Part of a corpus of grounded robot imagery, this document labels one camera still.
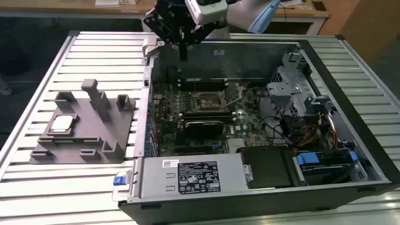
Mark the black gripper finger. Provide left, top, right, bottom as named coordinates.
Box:
left=182, top=22, right=220, bottom=61
left=142, top=9, right=185, bottom=61

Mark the metal socket cover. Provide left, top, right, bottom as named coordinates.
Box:
left=218, top=89, right=229, bottom=111

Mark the silver CPU chip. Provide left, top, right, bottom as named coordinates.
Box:
left=50, top=115, right=76, bottom=132

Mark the wooden desk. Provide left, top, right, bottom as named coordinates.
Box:
left=0, top=0, right=332, bottom=36

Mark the metal drive cage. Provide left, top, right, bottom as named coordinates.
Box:
left=265, top=52, right=313, bottom=118

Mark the green motherboard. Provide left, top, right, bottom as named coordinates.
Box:
left=146, top=82, right=281, bottom=158

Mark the black graphics card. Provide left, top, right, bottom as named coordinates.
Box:
left=182, top=120, right=224, bottom=137

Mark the silver chipset heatsink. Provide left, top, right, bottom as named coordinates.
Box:
left=226, top=138, right=246, bottom=153

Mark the wooden cabinet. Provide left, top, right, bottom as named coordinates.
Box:
left=318, top=0, right=400, bottom=65

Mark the grey parts rack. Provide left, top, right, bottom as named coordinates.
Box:
left=28, top=79, right=140, bottom=165

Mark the black plastic shroud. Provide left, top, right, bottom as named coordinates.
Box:
left=237, top=146, right=298, bottom=189

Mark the silver power supply unit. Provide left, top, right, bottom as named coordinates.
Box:
left=137, top=156, right=252, bottom=200

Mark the hard disk in blue carrier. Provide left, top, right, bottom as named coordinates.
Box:
left=294, top=151, right=352, bottom=186

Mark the black PC case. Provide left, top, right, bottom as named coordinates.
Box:
left=110, top=37, right=400, bottom=225

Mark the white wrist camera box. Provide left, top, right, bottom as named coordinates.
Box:
left=184, top=0, right=228, bottom=25

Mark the black looped wire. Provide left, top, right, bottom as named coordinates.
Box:
left=261, top=116, right=300, bottom=149

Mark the orange yellow wire bundle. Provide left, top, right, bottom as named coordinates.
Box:
left=294, top=111, right=341, bottom=150

